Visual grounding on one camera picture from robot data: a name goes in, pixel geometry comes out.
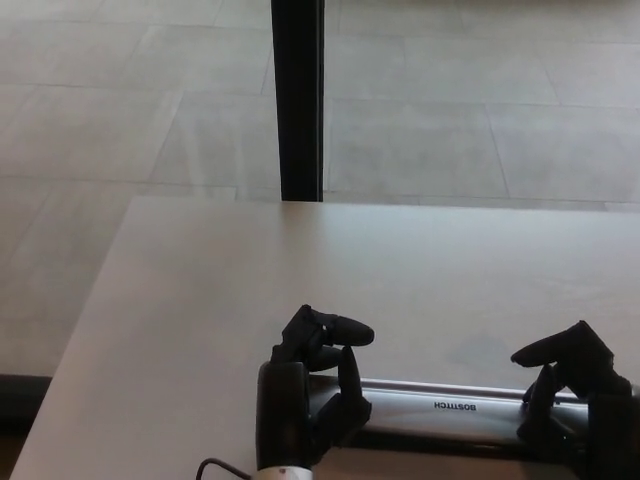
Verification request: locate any silver Bostitch hole punch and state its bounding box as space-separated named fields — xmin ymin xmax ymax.
xmin=308 ymin=375 xmax=596 ymax=464

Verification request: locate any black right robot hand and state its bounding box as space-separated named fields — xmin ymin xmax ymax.
xmin=509 ymin=320 xmax=634 ymax=477

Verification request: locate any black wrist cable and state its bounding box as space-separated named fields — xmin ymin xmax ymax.
xmin=196 ymin=457 xmax=251 ymax=480

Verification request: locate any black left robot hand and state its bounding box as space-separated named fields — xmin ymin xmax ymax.
xmin=255 ymin=303 xmax=376 ymax=472

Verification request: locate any black metal post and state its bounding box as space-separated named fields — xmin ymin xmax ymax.
xmin=269 ymin=0 xmax=325 ymax=203

